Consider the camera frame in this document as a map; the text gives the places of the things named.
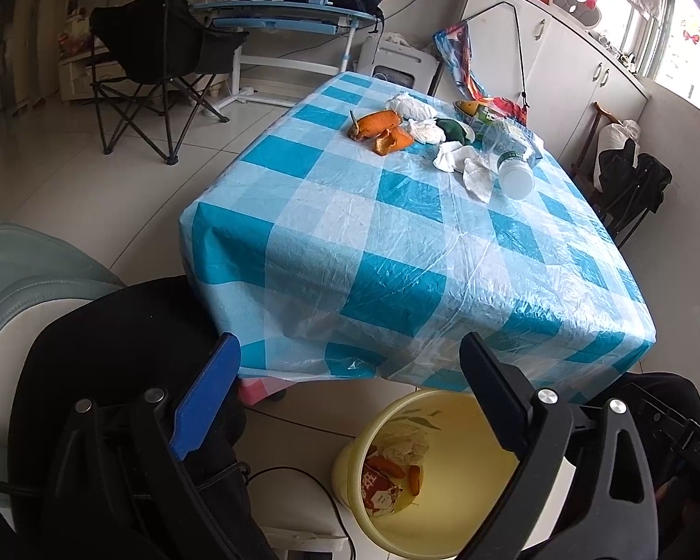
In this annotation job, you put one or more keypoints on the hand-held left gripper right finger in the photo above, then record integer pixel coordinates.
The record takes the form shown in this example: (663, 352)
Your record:
(496, 396)

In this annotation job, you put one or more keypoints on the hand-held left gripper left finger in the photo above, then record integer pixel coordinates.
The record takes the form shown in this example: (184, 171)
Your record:
(203, 399)

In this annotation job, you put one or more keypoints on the yellow trash bin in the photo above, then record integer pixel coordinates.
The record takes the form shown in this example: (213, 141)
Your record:
(431, 420)

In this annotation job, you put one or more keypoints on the clear plastic bottle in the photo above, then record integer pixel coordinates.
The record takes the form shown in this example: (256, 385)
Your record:
(514, 172)

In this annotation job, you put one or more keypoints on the green plush toy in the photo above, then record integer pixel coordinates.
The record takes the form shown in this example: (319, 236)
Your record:
(452, 128)

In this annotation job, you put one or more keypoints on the small orange peel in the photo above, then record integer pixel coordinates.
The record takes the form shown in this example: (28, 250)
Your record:
(394, 141)

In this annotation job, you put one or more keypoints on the large orange peel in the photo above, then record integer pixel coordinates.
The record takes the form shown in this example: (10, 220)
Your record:
(376, 122)

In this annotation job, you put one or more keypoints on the pink cloth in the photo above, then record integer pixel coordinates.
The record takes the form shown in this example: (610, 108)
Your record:
(256, 389)

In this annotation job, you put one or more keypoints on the white tissue in bin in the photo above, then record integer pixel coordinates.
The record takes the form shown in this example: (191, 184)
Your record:
(405, 446)

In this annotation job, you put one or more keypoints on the short orange peel piece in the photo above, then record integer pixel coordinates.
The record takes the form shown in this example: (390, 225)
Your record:
(414, 478)

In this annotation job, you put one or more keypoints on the orange peel strip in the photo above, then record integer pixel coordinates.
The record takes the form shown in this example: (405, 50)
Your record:
(385, 466)

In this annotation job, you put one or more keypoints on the red printed packet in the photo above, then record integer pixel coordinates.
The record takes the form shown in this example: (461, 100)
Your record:
(379, 494)

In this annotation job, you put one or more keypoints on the white power strip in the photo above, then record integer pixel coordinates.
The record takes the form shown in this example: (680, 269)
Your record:
(303, 543)

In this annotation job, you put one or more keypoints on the blue checkered tablecloth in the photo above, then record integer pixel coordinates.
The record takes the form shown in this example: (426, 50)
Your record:
(385, 233)

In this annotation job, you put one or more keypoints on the pale green sofa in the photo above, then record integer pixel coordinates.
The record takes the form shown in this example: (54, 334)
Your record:
(29, 280)

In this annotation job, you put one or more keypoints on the wooden chair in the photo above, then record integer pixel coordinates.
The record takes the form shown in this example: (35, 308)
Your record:
(586, 157)

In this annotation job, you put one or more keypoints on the red snack packaging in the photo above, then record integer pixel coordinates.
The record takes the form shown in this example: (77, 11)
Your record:
(508, 108)

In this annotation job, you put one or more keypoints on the yellow fruit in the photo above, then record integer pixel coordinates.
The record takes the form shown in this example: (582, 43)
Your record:
(469, 108)

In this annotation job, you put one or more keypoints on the white plastic bag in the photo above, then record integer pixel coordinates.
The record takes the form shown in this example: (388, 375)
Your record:
(618, 134)

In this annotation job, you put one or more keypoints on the white cabinet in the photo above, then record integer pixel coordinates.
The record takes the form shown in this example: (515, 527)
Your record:
(560, 58)

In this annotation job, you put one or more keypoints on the white plastic storage box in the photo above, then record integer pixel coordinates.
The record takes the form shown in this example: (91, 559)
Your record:
(402, 64)

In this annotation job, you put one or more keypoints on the colourful printed bag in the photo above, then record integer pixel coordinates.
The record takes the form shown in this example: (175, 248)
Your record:
(458, 52)

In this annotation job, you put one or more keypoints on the low white shelf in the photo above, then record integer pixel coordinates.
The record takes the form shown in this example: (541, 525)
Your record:
(76, 73)

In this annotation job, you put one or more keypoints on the black folding chair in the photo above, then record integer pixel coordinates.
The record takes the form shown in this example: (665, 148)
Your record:
(151, 35)

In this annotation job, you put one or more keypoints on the window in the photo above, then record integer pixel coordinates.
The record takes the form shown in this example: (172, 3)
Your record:
(682, 52)

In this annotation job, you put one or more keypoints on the blue study desk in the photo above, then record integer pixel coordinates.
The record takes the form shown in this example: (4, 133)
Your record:
(280, 11)

